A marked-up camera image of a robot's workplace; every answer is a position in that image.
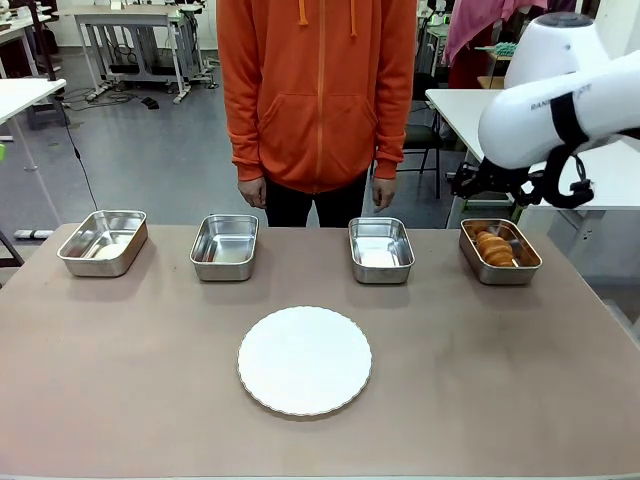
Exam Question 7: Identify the teal microfibre duster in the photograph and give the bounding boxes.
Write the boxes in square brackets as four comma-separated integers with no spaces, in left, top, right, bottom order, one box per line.
[474,42,517,61]

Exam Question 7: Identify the orange zip hoodie torso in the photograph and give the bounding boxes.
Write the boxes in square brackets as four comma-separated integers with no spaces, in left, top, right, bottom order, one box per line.
[216,0,418,194]

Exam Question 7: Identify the black trousers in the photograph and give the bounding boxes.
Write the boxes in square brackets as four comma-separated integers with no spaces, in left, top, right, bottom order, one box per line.
[264,172,369,229]

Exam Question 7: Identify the thin black floor cable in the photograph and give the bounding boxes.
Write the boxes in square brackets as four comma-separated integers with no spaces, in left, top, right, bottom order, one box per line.
[55,97,101,211]

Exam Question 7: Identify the person's right hand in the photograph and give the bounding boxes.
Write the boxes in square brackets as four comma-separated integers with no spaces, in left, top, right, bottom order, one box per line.
[237,178,268,209]

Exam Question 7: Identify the pink hanging cloth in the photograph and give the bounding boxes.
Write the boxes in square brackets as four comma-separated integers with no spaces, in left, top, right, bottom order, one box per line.
[443,0,549,66]

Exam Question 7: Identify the black clamped camera pole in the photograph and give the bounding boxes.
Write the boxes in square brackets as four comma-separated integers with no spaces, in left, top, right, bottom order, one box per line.
[27,0,59,84]

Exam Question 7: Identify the person's left orange-sleeved forearm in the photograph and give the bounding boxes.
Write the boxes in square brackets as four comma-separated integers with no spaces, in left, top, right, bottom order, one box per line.
[373,74,416,181]

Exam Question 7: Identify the black folding chair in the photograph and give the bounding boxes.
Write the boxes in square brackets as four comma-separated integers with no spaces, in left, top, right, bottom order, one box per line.
[399,72,444,199]

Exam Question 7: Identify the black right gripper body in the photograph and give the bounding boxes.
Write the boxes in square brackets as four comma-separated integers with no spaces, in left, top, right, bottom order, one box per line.
[472,160,532,196]

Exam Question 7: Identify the small white side table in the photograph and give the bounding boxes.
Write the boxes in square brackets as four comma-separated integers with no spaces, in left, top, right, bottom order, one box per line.
[0,78,68,174]

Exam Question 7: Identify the grey metal workbench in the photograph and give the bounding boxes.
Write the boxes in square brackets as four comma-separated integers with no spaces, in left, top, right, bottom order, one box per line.
[73,7,206,105]

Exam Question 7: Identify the person's right orange-sleeved forearm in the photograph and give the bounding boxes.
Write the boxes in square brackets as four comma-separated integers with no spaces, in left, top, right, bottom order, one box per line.
[219,74,266,184]

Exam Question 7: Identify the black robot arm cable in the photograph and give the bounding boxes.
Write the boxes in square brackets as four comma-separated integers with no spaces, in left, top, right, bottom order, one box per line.
[542,92,597,209]

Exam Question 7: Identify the golden brown croissant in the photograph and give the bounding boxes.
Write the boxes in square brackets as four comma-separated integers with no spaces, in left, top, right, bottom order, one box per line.
[473,228,517,268]

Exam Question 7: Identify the rectangular stainless steel container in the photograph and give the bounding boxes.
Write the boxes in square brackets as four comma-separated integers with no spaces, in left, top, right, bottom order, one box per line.
[347,216,416,286]
[188,214,260,283]
[56,209,149,279]
[458,217,543,287]

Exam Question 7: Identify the white scalloped round plate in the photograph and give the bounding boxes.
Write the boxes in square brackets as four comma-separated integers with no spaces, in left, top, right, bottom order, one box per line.
[236,305,373,417]

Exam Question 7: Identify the person's left hand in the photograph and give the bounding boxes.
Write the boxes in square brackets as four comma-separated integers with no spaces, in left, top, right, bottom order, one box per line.
[370,176,398,216]

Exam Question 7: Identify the large white side table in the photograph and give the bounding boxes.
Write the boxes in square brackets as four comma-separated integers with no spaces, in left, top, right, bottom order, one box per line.
[424,88,640,216]

